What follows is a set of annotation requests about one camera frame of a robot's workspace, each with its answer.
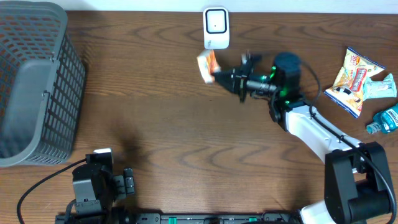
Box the yellow snack chip bag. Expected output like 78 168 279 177
324 47 385 118

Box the white barcode scanner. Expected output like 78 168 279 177
203 7 230 50

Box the small orange snack packet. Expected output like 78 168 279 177
197 49 221 84

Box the black camera cable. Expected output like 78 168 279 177
17 157 88 224
300 60 397 218

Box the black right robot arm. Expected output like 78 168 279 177
210 52 397 223

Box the black left camera cable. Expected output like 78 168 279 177
17 157 88 224

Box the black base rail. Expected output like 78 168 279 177
54 212 302 224

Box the black right camera cable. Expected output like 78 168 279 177
300 60 397 218

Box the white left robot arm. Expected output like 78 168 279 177
55 163 136 224

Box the light teal packet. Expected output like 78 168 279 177
364 73 397 100

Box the grey plastic shopping basket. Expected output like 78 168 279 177
1 1 86 167

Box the teal mouthwash bottle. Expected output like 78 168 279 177
366 105 397 134

